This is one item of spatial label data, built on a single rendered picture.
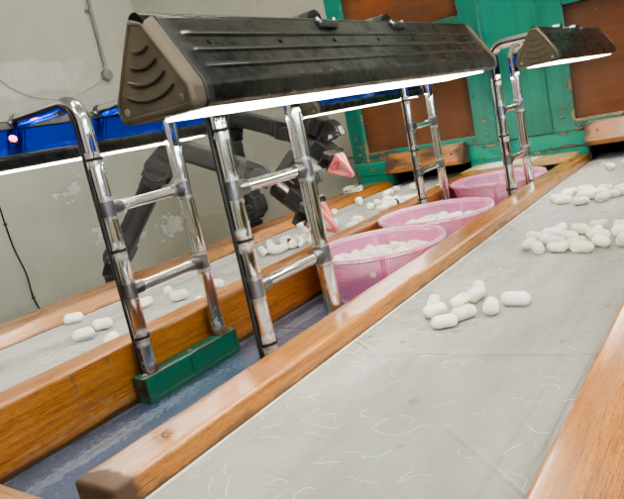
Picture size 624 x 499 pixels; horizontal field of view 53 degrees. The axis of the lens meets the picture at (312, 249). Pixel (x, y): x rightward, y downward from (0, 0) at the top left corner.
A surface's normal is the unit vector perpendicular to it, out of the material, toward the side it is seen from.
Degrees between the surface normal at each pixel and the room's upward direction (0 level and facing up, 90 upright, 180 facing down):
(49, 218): 90
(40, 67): 90
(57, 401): 90
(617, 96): 90
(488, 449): 0
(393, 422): 0
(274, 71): 57
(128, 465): 0
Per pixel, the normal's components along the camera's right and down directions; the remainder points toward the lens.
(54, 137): 0.57, -0.56
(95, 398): 0.80, -0.05
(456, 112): -0.56, 0.27
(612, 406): -0.20, -0.96
